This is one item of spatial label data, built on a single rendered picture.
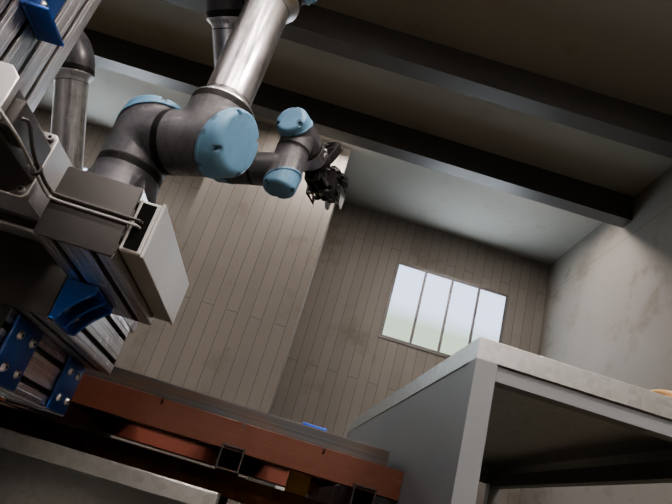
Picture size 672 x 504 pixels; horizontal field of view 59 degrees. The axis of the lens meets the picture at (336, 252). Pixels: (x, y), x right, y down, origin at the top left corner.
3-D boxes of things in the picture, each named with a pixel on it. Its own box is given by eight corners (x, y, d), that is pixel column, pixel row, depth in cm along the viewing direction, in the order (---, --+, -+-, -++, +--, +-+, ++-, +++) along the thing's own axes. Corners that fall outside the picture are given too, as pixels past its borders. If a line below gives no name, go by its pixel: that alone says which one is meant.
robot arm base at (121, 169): (141, 210, 94) (165, 159, 98) (50, 182, 94) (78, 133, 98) (156, 248, 108) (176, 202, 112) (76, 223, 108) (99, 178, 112)
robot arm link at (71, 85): (112, 24, 144) (97, 225, 142) (83, 32, 149) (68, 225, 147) (70, 4, 134) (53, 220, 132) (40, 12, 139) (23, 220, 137)
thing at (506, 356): (347, 432, 224) (350, 422, 225) (497, 478, 226) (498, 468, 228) (476, 357, 105) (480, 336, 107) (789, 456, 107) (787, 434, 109)
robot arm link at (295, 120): (268, 133, 129) (279, 103, 132) (286, 164, 138) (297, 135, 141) (300, 134, 126) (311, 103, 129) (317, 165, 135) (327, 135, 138)
